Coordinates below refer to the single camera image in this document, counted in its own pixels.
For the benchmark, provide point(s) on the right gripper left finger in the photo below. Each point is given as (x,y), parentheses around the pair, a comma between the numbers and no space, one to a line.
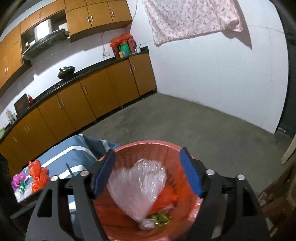
(51,218)

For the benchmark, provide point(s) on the black wok on stove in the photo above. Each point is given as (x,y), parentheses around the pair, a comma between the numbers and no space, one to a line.
(66,72)

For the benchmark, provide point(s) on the wall power socket with cord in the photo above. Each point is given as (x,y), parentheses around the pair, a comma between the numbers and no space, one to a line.
(104,40)

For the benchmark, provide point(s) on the lower wooden kitchen cabinets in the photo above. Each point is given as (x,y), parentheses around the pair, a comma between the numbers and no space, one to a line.
(76,103)

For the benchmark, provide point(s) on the clear jar with bag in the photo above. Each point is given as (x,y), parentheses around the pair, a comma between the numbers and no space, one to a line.
(11,116)

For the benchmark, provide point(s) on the white translucent plastic bag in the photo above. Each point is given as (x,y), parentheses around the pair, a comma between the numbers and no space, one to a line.
(135,189)

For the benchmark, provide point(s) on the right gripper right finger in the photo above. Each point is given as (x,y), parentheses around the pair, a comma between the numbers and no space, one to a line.
(243,218)

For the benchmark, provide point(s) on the range hood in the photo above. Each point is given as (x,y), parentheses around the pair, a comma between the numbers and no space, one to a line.
(45,43)

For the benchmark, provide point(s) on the dark cutting board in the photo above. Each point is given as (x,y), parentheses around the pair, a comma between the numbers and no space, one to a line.
(22,105)

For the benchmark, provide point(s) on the pink floral hanging cloth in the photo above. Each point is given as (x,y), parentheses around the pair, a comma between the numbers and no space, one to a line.
(177,20)

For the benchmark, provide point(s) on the red plastic trash basket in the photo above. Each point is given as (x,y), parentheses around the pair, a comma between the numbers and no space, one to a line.
(173,212)

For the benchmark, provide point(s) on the red bottle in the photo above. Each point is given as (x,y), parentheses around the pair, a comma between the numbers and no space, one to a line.
(30,99)

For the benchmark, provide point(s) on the magenta plastic bag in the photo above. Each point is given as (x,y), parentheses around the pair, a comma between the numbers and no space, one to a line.
(16,180)

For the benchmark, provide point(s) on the green plastic bag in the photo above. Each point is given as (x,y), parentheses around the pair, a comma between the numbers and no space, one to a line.
(22,186)

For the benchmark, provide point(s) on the red bag with boxes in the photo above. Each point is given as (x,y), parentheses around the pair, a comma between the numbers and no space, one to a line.
(123,46)

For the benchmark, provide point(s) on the orange plastic bag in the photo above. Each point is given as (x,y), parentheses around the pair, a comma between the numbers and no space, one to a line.
(39,174)

